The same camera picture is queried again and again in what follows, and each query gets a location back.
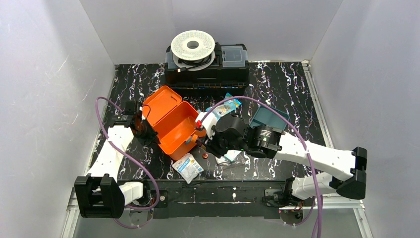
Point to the black plastic toolbox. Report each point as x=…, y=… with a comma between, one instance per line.
x=226, y=70

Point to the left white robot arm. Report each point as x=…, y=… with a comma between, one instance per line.
x=99, y=193

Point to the white filament spool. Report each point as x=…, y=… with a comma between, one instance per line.
x=193, y=50

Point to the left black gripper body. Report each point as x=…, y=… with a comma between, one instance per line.
x=144, y=128

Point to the orange medicine box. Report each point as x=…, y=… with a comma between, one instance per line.
x=173, y=119

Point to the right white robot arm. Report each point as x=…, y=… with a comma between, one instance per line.
x=342, y=171

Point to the clear bag with teal packet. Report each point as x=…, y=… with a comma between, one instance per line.
x=232, y=157

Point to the blue cotton swab packet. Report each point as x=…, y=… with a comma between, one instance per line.
x=226, y=108

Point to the white blue medicine sachet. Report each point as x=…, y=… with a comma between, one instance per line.
x=188, y=167

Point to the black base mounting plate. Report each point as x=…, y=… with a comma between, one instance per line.
x=217, y=198

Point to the teal divided tray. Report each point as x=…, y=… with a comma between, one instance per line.
x=263, y=116

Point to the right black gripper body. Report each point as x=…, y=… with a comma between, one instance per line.
x=212, y=144

